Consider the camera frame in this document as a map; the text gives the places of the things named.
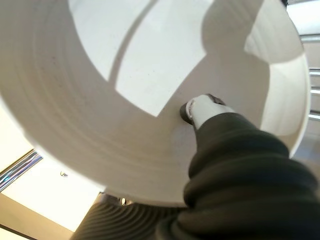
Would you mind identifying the beige round plate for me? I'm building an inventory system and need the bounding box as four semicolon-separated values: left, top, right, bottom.
0;0;312;209

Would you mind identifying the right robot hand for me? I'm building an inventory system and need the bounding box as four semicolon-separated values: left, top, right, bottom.
69;93;320;240

